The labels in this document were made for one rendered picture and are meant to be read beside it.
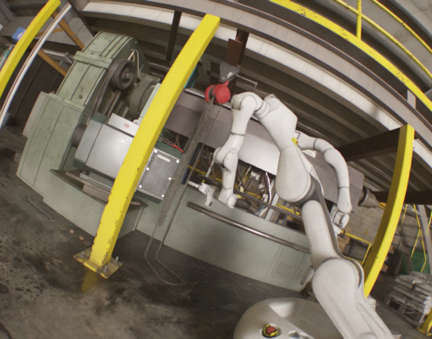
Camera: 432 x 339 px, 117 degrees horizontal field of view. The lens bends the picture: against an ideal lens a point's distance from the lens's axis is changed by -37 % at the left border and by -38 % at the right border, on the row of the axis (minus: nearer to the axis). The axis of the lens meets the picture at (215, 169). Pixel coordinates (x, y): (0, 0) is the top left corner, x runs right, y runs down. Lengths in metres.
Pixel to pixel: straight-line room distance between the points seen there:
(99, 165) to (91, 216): 0.38
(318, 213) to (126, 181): 0.90
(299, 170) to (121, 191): 0.86
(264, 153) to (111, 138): 1.39
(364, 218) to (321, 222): 8.54
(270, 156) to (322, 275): 1.56
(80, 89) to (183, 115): 1.04
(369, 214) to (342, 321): 8.84
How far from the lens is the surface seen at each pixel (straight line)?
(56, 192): 1.82
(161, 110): 1.14
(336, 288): 0.72
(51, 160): 1.99
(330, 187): 2.38
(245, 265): 2.12
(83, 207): 1.65
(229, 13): 1.60
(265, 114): 1.10
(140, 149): 1.12
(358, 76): 1.72
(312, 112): 2.59
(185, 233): 2.01
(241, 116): 1.02
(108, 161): 1.54
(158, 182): 1.54
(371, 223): 9.65
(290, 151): 0.91
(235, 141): 1.04
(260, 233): 1.96
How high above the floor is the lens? 0.68
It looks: 5 degrees up
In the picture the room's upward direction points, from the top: 23 degrees clockwise
